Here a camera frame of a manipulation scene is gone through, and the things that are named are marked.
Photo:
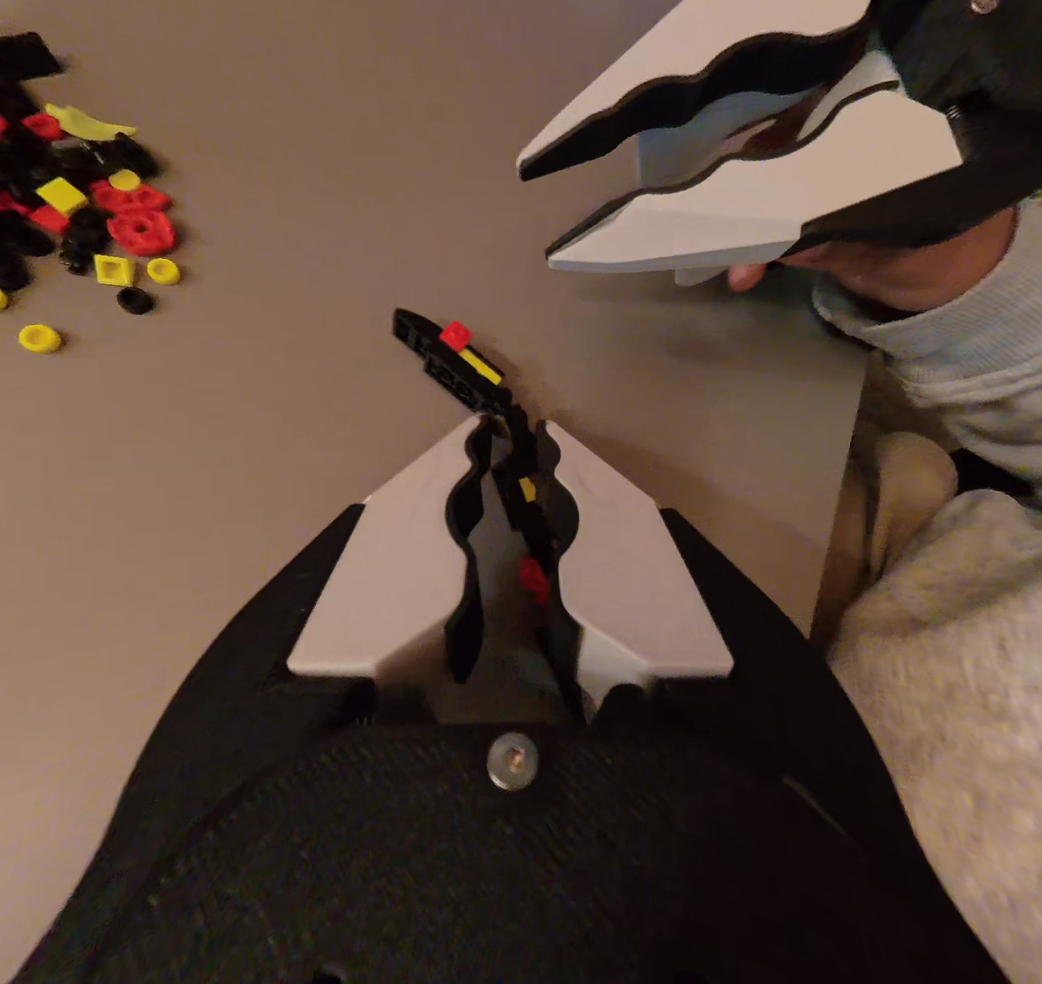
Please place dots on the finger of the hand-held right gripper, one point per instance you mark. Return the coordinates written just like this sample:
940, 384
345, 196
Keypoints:
708, 31
733, 219

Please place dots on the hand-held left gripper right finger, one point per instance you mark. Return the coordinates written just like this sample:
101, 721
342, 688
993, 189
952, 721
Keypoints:
635, 577

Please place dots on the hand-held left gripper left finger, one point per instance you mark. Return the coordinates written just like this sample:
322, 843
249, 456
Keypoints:
382, 577

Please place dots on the black lego car assembly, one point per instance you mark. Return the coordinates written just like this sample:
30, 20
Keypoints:
480, 367

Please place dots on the pile of lego pieces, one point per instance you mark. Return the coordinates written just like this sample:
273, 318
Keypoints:
138, 227

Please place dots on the person's right hand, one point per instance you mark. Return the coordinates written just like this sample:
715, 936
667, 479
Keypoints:
879, 272

